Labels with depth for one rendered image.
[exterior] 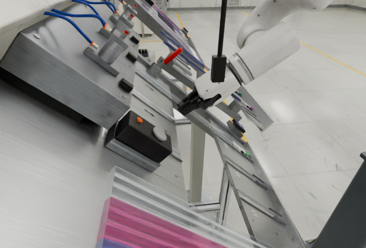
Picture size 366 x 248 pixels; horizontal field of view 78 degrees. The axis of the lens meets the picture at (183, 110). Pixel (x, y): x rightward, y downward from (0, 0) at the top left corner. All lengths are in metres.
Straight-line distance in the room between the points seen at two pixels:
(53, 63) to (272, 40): 0.46
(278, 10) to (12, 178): 0.61
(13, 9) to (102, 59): 0.11
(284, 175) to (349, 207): 0.72
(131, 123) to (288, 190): 1.56
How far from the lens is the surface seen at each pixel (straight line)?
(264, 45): 0.58
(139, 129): 0.29
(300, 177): 1.89
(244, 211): 0.53
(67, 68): 0.28
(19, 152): 0.25
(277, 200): 0.72
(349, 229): 1.25
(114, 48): 0.31
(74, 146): 0.28
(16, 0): 0.29
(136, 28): 5.06
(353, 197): 1.17
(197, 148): 1.13
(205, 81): 0.60
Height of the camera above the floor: 1.28
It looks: 33 degrees down
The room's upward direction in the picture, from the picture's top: straight up
